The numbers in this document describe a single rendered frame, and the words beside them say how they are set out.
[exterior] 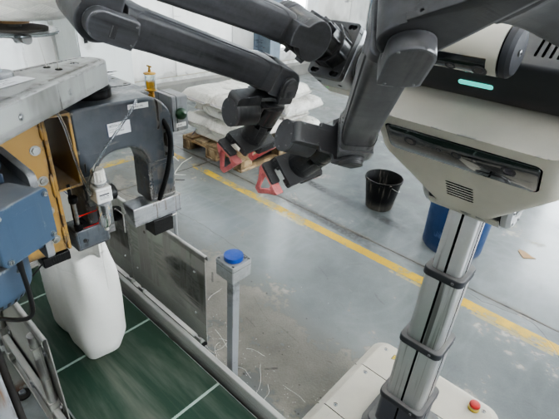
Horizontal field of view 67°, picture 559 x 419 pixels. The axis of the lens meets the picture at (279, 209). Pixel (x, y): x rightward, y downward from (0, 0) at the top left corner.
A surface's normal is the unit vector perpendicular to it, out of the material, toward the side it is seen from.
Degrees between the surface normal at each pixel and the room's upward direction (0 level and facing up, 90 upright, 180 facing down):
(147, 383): 0
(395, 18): 63
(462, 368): 0
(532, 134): 40
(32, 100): 90
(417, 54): 143
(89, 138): 90
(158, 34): 103
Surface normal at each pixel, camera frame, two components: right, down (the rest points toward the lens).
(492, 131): -0.39, -0.45
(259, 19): 0.56, 0.68
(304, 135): 0.50, -0.07
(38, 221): 0.95, 0.20
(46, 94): 1.00, 0.09
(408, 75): -0.07, 0.99
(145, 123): 0.74, 0.37
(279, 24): 0.44, 0.59
